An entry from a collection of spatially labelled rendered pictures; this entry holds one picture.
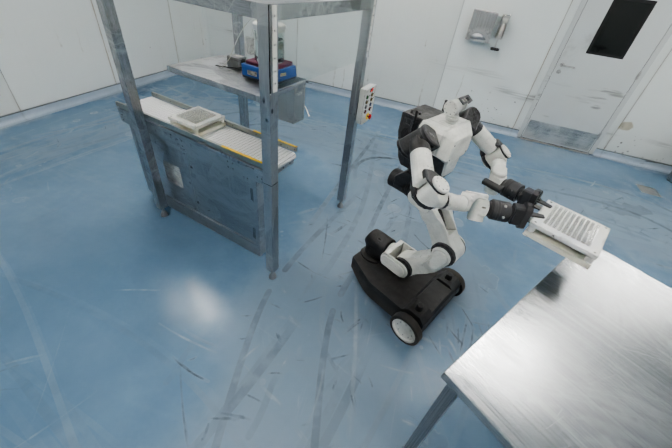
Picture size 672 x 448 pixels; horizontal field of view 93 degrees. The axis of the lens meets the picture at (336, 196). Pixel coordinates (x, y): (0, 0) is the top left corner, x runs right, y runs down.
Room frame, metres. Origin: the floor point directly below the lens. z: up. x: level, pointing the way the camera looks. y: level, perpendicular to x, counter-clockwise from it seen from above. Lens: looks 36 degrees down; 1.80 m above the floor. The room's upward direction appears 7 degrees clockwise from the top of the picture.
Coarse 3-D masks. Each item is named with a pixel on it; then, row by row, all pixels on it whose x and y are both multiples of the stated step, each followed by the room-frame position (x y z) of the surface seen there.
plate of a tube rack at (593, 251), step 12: (552, 204) 1.18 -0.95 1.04; (552, 216) 1.09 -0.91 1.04; (564, 216) 1.10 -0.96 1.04; (576, 216) 1.11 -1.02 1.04; (540, 228) 1.01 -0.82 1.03; (552, 228) 1.01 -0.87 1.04; (600, 228) 1.05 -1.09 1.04; (564, 240) 0.95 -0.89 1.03; (576, 240) 0.95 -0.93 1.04; (600, 240) 0.97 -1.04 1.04; (588, 252) 0.90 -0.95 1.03; (600, 252) 0.90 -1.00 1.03
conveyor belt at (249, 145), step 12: (144, 108) 2.05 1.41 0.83; (156, 108) 2.08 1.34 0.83; (168, 108) 2.11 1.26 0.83; (180, 108) 2.13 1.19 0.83; (168, 120) 1.92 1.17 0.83; (216, 132) 1.84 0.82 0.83; (228, 132) 1.86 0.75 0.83; (240, 132) 1.88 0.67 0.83; (228, 144) 1.71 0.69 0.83; (240, 144) 1.73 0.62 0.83; (252, 144) 1.74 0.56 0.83; (252, 156) 1.60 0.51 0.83; (288, 156) 1.66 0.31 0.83
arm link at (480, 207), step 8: (480, 200) 1.10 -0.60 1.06; (488, 200) 1.10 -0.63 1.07; (496, 200) 1.11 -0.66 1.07; (472, 208) 1.09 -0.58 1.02; (480, 208) 1.08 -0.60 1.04; (488, 208) 1.08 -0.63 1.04; (496, 208) 1.07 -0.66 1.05; (472, 216) 1.07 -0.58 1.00; (480, 216) 1.07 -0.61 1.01; (488, 216) 1.08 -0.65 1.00; (496, 216) 1.06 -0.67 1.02
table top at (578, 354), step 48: (576, 288) 0.88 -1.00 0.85; (624, 288) 0.92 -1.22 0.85; (528, 336) 0.64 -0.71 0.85; (576, 336) 0.66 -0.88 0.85; (624, 336) 0.69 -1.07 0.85; (480, 384) 0.46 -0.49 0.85; (528, 384) 0.48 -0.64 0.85; (576, 384) 0.50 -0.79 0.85; (624, 384) 0.52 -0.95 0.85; (528, 432) 0.35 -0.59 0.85; (576, 432) 0.37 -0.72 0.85; (624, 432) 0.38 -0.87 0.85
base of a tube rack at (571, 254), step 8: (528, 232) 1.03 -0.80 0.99; (536, 232) 1.03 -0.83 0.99; (536, 240) 1.00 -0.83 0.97; (544, 240) 0.99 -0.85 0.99; (552, 240) 0.99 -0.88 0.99; (552, 248) 0.96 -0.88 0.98; (560, 248) 0.95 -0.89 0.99; (568, 248) 0.96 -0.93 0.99; (568, 256) 0.92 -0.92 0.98; (576, 256) 0.91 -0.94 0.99; (584, 256) 0.92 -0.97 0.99; (584, 264) 0.89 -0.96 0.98
